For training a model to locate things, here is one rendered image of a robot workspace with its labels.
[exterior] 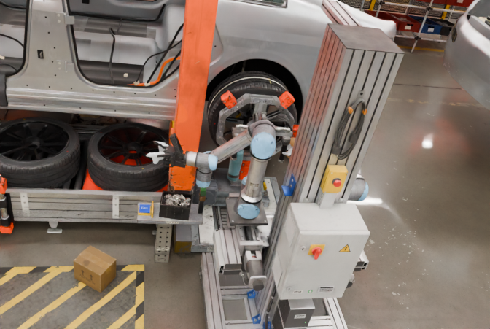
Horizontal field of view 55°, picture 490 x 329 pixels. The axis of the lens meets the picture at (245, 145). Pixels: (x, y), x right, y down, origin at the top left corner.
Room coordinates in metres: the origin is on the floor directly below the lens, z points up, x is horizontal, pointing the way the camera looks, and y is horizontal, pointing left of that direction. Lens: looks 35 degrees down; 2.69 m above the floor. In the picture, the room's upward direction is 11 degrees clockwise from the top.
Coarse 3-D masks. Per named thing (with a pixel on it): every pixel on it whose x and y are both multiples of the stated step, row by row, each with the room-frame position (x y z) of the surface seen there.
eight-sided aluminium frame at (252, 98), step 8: (248, 96) 2.85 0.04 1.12; (256, 96) 2.89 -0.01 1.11; (264, 96) 2.90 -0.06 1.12; (272, 96) 2.92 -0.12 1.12; (240, 104) 2.82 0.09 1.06; (272, 104) 2.88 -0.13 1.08; (280, 104) 2.89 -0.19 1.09; (224, 112) 2.80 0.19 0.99; (232, 112) 2.81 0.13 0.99; (288, 112) 2.91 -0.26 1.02; (224, 120) 2.80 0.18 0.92; (216, 136) 2.83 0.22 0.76; (280, 144) 2.92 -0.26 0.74; (248, 152) 2.90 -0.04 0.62; (248, 160) 2.85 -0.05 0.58
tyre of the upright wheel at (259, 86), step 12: (240, 72) 3.11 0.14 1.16; (252, 72) 3.12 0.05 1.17; (264, 72) 3.15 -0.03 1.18; (240, 84) 2.96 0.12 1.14; (252, 84) 2.94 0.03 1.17; (264, 84) 2.96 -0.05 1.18; (276, 84) 3.05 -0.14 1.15; (216, 96) 2.96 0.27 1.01; (240, 96) 2.90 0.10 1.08; (216, 108) 2.86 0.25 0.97; (288, 108) 2.99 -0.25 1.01; (216, 120) 2.87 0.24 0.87; (216, 132) 2.87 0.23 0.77; (216, 144) 2.88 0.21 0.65
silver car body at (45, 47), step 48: (0, 0) 4.20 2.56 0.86; (48, 0) 2.76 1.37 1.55; (96, 0) 4.43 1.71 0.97; (144, 0) 4.61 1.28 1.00; (240, 0) 3.05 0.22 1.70; (288, 0) 3.14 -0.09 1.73; (336, 0) 3.33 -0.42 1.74; (0, 48) 3.32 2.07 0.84; (48, 48) 2.74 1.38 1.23; (96, 48) 3.54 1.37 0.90; (144, 48) 3.67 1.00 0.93; (240, 48) 3.03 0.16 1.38; (288, 48) 3.11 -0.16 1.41; (48, 96) 2.72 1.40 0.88; (96, 96) 2.80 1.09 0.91; (144, 96) 2.90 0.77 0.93
